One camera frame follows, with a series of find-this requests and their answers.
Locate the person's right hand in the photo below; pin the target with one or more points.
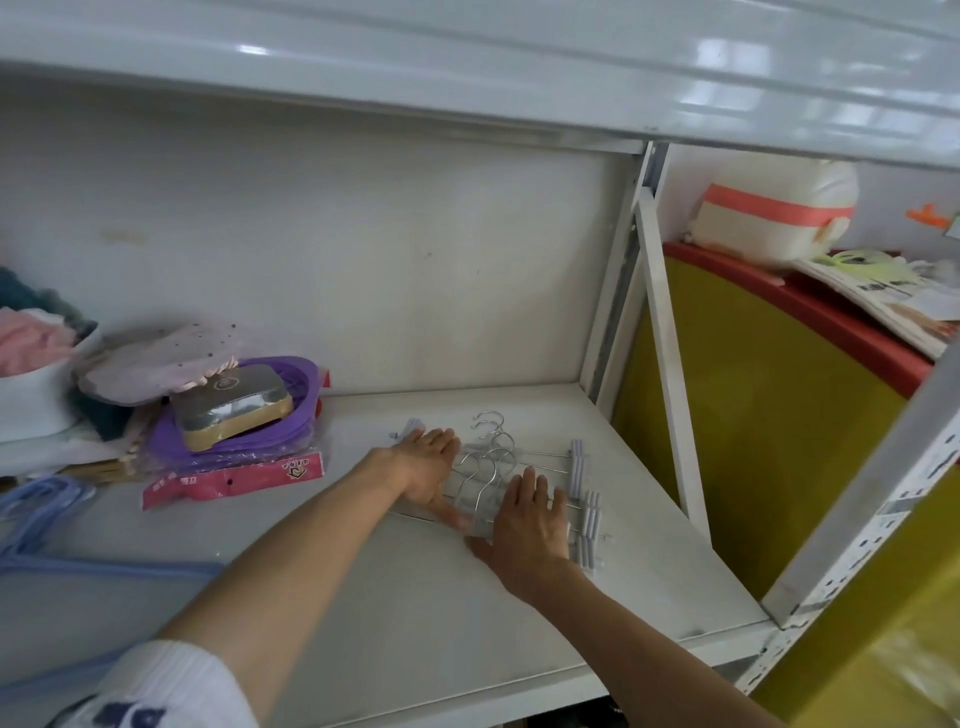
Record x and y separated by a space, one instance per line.
529 540

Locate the person's left hand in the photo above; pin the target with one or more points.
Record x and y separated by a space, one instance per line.
424 469

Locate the person's right thumb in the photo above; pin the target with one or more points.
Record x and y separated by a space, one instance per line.
484 547

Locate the person's right middle finger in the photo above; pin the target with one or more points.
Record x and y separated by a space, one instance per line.
529 487

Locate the person's left thumb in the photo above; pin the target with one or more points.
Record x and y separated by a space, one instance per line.
452 516

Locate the person's right little finger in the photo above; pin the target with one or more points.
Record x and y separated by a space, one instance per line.
561 508

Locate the stack of metal clip hangers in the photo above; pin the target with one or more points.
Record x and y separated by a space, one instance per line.
577 469

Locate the person's right forearm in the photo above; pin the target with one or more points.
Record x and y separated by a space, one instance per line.
637 652

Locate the person's left forearm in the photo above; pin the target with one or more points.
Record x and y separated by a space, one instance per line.
300 555

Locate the stack of purple plastic baskets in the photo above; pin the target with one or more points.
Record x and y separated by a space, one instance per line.
300 390

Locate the yellow plastic bin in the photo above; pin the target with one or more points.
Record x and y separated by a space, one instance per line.
772 442

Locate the red and pink packet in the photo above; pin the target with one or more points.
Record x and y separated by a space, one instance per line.
225 484

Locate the gold and silver box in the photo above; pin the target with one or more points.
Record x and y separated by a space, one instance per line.
229 405

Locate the red bin lid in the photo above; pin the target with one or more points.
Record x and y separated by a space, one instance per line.
825 315

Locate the pink dotted cloth in bag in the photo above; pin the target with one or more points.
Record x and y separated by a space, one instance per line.
157 360

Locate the white sleeve with dark print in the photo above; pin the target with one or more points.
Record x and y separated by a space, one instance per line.
165 694

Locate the wooden clothes pegs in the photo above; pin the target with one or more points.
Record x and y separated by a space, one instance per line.
112 463

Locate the cream bag with orange band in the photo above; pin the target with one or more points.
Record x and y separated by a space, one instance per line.
772 225

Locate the printed paper packet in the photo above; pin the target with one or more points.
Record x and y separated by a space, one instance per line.
892 304

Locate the light green plastic item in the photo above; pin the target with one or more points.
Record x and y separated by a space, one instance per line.
862 261

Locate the bundle of blue plastic hangers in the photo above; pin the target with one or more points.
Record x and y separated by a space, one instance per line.
45 499

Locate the white storage box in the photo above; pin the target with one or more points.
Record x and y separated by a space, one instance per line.
37 405

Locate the teal cloth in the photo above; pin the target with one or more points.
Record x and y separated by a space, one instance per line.
45 304

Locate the orange plastic clip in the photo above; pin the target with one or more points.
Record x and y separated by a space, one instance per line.
924 215

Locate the white metal shelving unit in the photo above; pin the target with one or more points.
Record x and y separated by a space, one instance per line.
375 45

